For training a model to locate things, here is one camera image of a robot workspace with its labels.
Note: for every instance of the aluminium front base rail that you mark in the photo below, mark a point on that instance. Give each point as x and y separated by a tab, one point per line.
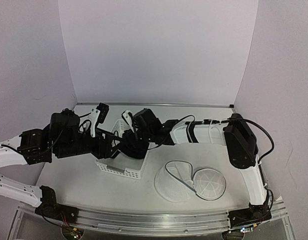
154	224

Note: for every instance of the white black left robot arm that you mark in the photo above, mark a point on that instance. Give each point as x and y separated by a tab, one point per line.
17	176

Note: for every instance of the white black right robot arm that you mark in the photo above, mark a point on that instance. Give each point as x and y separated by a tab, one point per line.
234	133

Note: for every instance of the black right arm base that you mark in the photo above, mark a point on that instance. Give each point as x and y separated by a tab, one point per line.
254	214

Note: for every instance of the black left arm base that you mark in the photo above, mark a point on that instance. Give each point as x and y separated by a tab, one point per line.
50	208

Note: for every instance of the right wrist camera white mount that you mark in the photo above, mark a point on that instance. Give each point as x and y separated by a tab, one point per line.
127	116

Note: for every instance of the white perforated plastic basket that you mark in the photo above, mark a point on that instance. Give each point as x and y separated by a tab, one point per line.
123	166

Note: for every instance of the aluminium rear table rail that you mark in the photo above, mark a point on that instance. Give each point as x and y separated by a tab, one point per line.
188	105

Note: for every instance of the white mesh laundry bag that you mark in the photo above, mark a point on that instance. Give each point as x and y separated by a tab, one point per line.
177	182

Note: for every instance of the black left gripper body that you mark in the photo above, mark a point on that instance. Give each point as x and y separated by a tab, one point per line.
65	150

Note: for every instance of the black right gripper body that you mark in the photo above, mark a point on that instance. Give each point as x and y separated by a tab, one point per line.
146	135

